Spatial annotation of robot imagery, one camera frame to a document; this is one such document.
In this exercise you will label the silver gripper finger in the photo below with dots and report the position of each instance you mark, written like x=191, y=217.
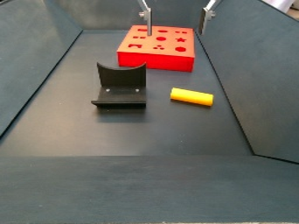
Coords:
x=146, y=14
x=207, y=14

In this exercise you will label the yellow oval cylinder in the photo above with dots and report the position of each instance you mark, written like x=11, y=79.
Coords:
x=195, y=97

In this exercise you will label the black curved fixture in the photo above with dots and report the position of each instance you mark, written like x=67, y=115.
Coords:
x=122, y=86

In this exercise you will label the red shape sorter block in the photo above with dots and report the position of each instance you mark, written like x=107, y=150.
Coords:
x=166, y=50

